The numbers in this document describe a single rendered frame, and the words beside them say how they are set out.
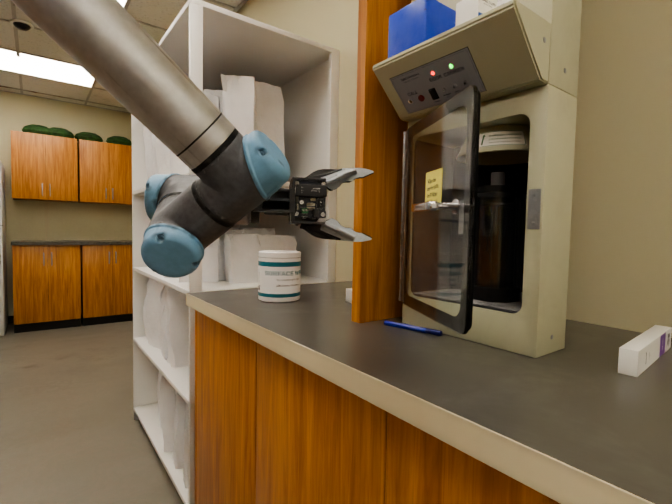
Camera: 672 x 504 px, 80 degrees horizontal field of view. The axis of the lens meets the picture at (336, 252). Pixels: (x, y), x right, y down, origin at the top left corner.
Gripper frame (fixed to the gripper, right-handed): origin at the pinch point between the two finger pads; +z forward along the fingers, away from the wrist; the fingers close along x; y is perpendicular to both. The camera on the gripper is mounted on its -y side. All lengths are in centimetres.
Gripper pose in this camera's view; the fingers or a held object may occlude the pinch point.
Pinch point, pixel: (368, 205)
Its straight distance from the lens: 70.8
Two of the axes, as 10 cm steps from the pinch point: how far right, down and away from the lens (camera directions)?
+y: 1.8, 0.6, -9.8
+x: 0.2, -10.0, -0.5
